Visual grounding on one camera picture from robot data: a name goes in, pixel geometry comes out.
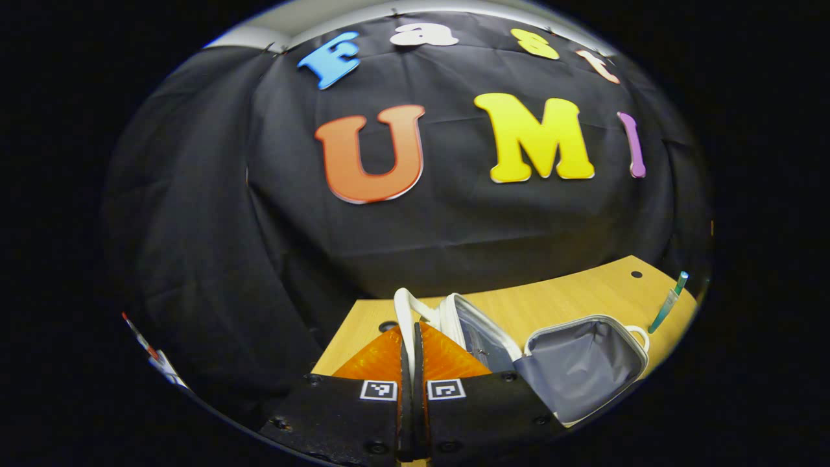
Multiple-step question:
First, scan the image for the white suitcase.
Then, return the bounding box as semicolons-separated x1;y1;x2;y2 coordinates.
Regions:
394;287;650;429

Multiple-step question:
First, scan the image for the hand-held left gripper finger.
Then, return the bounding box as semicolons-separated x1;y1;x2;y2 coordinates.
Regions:
259;324;414;464
412;321;565;464

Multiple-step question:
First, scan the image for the black backdrop cloth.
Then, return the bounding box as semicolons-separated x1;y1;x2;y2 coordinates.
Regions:
101;10;714;429

